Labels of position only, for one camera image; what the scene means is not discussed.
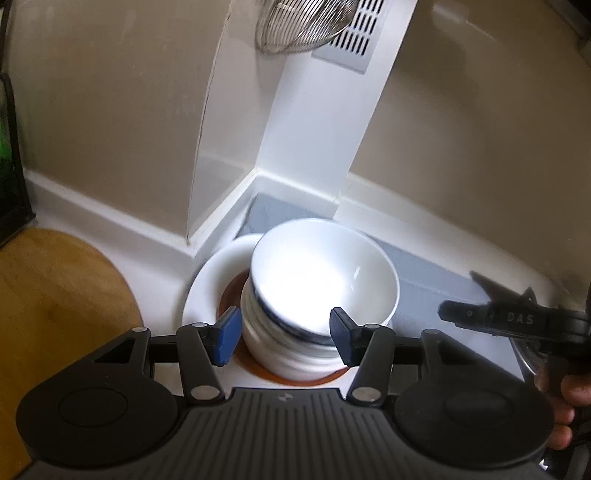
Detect large white floral plate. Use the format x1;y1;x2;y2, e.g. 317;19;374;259
180;233;394;384

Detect cream bowls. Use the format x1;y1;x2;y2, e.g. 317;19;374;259
240;278;346;382

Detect white blue patterned bowl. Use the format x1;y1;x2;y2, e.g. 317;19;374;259
249;218;401;346

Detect person right hand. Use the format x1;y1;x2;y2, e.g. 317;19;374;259
534;358;590;451

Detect grey drying mat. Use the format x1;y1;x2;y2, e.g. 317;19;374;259
238;194;523;378

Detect wooden cutting board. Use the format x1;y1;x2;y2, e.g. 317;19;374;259
1;228;142;479

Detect metal mesh strainer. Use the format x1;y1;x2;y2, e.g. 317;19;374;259
254;0;360;55

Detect wall vent grille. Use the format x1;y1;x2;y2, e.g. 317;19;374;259
311;0;392;74

